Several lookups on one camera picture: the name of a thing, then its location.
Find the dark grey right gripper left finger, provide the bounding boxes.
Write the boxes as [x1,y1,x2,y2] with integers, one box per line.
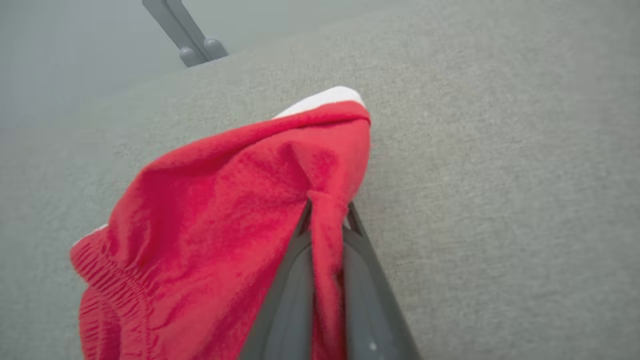
[240,199,315,360]

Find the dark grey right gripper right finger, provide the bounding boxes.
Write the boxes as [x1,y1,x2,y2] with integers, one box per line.
[342,201,424,360]

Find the red sports garment white trim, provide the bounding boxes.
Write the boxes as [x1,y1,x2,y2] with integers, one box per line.
[69,86,372,360]

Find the grey partition post cylinder feet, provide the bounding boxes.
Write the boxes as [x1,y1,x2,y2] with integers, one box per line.
[141,0,230,68]

